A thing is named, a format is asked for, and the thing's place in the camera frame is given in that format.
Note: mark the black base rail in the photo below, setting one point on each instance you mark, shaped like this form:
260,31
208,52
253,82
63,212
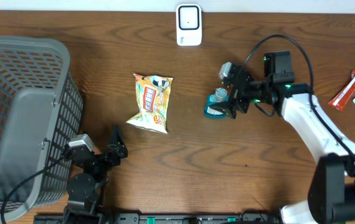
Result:
134,218

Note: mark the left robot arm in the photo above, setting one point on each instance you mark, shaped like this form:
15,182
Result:
86,190

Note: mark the grey plastic shopping basket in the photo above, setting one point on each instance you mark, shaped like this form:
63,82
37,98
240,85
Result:
40,111

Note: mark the red snack bar wrapper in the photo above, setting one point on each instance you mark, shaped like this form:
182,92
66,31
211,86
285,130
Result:
341,99

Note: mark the yellow snack bag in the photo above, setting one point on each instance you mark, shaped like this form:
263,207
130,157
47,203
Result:
152,96

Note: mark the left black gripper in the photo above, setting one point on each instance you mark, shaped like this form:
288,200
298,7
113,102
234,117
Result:
118,152

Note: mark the blue mouthwash bottle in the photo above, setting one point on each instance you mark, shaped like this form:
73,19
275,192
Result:
219,96

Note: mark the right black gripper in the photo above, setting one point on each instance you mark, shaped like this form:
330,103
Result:
228,107

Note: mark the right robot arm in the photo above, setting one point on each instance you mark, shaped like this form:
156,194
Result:
331,197

